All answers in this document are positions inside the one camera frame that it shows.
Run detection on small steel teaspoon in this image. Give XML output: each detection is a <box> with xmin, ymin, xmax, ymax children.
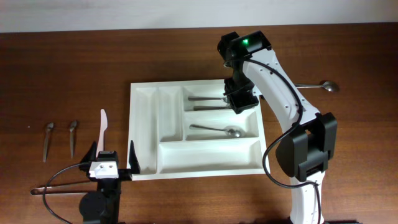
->
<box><xmin>69</xmin><ymin>120</ymin><xmax>78</xmax><ymax>159</ymax></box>
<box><xmin>43</xmin><ymin>123</ymin><xmax>54</xmax><ymax>162</ymax></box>

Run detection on steel tablespoon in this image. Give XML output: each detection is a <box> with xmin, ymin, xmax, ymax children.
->
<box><xmin>189</xmin><ymin>124</ymin><xmax>243</xmax><ymax>138</ymax></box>
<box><xmin>295</xmin><ymin>81</ymin><xmax>340</xmax><ymax>92</ymax></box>

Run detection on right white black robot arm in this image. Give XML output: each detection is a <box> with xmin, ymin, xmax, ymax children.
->
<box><xmin>217</xmin><ymin>31</ymin><xmax>338</xmax><ymax>223</ymax></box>

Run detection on pink plastic knife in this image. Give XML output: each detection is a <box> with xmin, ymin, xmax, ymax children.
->
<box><xmin>96</xmin><ymin>109</ymin><xmax>108</xmax><ymax>157</ymax></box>

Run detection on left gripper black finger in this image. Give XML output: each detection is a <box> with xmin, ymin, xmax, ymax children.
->
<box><xmin>128</xmin><ymin>140</ymin><xmax>141</xmax><ymax>174</ymax></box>
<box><xmin>79</xmin><ymin>141</ymin><xmax>97</xmax><ymax>171</ymax></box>

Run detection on left small steel teaspoon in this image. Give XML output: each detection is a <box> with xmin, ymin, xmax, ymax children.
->
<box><xmin>43</xmin><ymin>123</ymin><xmax>54</xmax><ymax>162</ymax></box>

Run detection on steel tongs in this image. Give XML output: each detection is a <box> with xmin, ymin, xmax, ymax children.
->
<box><xmin>30</xmin><ymin>181</ymin><xmax>97</xmax><ymax>196</ymax></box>

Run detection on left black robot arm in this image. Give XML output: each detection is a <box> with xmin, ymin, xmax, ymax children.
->
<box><xmin>79</xmin><ymin>142</ymin><xmax>141</xmax><ymax>224</ymax></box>

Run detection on right small steel teaspoon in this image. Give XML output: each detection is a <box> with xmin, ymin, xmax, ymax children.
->
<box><xmin>69</xmin><ymin>120</ymin><xmax>78</xmax><ymax>159</ymax></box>

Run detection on white plastic cutlery tray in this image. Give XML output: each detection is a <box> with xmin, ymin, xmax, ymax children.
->
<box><xmin>128</xmin><ymin>79</ymin><xmax>266</xmax><ymax>180</ymax></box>

